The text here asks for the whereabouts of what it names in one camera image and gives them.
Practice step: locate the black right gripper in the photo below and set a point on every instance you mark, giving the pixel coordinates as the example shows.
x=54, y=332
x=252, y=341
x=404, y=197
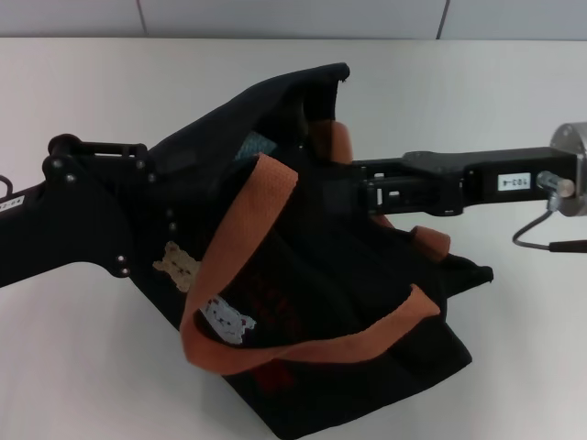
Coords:
x=481, y=179

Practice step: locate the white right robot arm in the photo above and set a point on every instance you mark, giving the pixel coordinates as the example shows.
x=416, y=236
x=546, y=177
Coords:
x=571, y=137

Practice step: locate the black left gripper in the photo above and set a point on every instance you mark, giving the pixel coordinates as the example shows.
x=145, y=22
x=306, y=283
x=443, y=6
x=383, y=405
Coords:
x=78, y=215

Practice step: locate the teal item inside bag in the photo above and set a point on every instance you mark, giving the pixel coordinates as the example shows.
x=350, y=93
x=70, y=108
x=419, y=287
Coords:
x=257, y=144

